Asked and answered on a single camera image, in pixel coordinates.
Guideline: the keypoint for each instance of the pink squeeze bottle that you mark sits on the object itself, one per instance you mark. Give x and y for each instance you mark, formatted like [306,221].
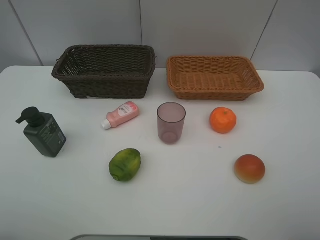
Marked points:
[121,115]

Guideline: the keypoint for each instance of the orange tangerine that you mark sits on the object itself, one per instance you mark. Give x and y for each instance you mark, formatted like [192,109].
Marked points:
[222,120]

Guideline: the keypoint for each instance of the red yellow peach fruit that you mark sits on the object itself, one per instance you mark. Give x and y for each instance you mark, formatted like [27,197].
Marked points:
[249,169]

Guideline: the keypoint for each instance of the dark green pump bottle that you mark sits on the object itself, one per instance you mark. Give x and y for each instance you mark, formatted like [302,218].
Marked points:
[42,131]

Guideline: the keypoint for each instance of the translucent purple plastic cup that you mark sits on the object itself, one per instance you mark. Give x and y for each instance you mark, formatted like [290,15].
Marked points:
[170,122]

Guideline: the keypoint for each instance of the light orange wicker basket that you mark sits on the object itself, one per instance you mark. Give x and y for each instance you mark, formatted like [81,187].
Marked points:
[218,78]

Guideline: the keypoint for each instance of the green papaya fruit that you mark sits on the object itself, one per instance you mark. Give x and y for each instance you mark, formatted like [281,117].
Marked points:
[124,166]

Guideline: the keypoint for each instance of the dark brown wicker basket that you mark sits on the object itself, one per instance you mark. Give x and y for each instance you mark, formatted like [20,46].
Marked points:
[114,71]

